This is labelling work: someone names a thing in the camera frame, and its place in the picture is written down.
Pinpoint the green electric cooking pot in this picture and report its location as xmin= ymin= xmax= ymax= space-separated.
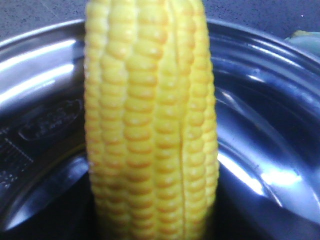
xmin=0 ymin=20 xmax=320 ymax=240

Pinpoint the green round plate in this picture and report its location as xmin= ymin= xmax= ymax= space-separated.
xmin=285 ymin=30 xmax=320 ymax=56

